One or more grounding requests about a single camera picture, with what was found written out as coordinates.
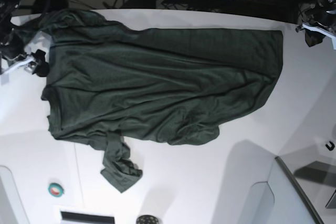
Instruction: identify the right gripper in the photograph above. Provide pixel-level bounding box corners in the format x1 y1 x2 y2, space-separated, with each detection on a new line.
1 35 49 77

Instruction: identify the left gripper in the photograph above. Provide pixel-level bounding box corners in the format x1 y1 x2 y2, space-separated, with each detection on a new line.
304 10 335 47

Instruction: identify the dark green t-shirt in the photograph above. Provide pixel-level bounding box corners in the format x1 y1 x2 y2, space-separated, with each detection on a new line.
15 9 283 192

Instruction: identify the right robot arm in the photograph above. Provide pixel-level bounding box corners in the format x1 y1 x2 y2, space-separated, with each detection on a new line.
1 0 50 77

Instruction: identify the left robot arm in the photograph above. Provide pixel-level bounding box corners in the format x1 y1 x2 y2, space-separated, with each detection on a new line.
302 0 335 48

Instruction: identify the black U-shaped hook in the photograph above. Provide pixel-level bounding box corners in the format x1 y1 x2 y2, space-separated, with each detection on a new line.
325 141 335 151

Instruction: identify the green tape roll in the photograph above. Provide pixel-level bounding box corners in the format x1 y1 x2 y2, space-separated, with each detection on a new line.
48 183 64 198

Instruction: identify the grey metal tray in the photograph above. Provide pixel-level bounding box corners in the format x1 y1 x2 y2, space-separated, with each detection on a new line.
276 156 335 223

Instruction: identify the black perforated round object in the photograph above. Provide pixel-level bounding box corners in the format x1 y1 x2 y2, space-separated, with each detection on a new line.
136 215 160 224

